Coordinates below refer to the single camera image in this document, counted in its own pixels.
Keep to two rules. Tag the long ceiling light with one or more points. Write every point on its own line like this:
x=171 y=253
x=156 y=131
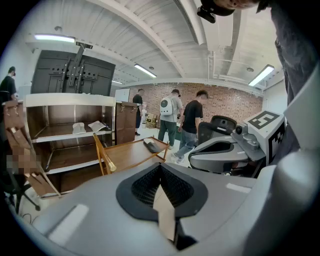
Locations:
x=261 y=75
x=145 y=70
x=53 y=38
x=117 y=82

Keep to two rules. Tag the cardboard boxes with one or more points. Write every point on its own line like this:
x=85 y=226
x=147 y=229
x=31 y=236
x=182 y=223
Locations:
x=150 y=120

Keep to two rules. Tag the person's grey shirt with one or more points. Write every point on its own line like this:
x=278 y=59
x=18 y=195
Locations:
x=295 y=50

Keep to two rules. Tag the black head-mounted camera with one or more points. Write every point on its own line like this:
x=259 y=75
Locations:
x=206 y=13

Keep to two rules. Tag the white backpack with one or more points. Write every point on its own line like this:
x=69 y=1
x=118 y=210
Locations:
x=166 y=106

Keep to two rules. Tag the wooden serving cart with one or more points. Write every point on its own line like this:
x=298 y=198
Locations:
x=127 y=153

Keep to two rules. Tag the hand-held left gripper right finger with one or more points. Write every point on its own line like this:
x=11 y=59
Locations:
x=220 y=200

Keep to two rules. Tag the round ceiling fixture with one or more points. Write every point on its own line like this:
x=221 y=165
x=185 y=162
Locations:
x=151 y=67
x=250 y=69
x=58 y=28

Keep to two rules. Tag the white slipper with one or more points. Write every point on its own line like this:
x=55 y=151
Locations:
x=148 y=141
x=79 y=128
x=97 y=125

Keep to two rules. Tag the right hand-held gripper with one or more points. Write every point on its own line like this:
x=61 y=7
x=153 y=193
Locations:
x=257 y=130

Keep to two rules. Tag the black television mount bracket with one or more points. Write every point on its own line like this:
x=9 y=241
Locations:
x=75 y=72

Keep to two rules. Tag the white wooden shelf unit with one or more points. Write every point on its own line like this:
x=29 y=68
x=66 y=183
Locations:
x=62 y=100

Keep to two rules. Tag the large black television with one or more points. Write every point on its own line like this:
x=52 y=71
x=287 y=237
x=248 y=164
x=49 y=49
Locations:
x=100 y=77

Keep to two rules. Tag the person's head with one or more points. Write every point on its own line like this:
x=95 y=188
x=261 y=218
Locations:
x=240 y=3

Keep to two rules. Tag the whiteboard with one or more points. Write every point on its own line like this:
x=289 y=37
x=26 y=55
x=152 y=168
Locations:
x=122 y=95

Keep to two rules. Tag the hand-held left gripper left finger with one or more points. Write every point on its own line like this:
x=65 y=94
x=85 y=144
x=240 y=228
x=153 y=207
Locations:
x=100 y=220

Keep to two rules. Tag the black object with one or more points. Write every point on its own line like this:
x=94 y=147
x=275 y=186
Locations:
x=154 y=147

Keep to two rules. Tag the white ceiling pipes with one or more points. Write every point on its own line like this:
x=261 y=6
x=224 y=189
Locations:
x=214 y=65

